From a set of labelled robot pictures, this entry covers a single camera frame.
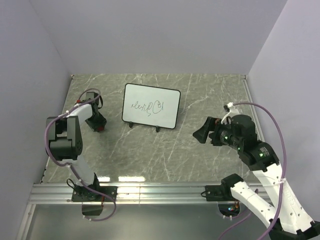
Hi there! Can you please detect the aluminium right side rail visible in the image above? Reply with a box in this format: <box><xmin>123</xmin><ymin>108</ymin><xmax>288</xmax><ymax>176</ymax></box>
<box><xmin>241</xmin><ymin>75</ymin><xmax>265</xmax><ymax>142</ymax></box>

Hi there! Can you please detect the aluminium rail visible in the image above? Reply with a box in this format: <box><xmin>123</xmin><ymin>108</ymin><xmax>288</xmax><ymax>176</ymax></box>
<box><xmin>28</xmin><ymin>182</ymin><xmax>276</xmax><ymax>205</ymax></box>
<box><xmin>241</xmin><ymin>75</ymin><xmax>265</xmax><ymax>142</ymax></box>

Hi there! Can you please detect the aluminium front rail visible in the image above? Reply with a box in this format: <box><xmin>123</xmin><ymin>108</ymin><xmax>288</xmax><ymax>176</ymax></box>
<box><xmin>28</xmin><ymin>182</ymin><xmax>276</xmax><ymax>205</ymax></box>

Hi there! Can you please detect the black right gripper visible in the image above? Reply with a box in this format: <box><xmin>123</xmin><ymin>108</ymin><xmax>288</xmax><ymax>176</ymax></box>
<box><xmin>191</xmin><ymin>115</ymin><xmax>242</xmax><ymax>149</ymax></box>

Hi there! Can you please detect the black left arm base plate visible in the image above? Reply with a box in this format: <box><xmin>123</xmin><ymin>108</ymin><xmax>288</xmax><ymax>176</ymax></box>
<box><xmin>71</xmin><ymin>186</ymin><xmax>118</xmax><ymax>203</ymax></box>

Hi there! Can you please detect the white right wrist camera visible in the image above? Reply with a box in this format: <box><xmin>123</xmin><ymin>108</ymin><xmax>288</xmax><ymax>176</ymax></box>
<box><xmin>221</xmin><ymin>102</ymin><xmax>241</xmax><ymax>124</ymax></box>

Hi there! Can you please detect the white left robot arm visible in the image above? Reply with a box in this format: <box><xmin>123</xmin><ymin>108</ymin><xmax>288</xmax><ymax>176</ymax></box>
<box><xmin>44</xmin><ymin>88</ymin><xmax>107</xmax><ymax>201</ymax></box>

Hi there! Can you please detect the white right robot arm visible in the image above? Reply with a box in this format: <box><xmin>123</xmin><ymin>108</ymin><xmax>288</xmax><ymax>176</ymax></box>
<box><xmin>192</xmin><ymin>114</ymin><xmax>320</xmax><ymax>240</ymax></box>

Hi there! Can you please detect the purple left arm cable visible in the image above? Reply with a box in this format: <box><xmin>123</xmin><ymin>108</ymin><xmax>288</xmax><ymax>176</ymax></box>
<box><xmin>44</xmin><ymin>88</ymin><xmax>118</xmax><ymax>222</ymax></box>

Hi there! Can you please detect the small white whiteboard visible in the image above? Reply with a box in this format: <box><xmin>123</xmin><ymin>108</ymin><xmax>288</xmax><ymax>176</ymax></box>
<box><xmin>121</xmin><ymin>83</ymin><xmax>182</xmax><ymax>129</ymax></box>

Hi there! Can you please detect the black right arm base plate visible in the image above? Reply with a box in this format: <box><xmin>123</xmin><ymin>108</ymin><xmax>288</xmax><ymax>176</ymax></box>
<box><xmin>200</xmin><ymin>184</ymin><xmax>235</xmax><ymax>202</ymax></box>

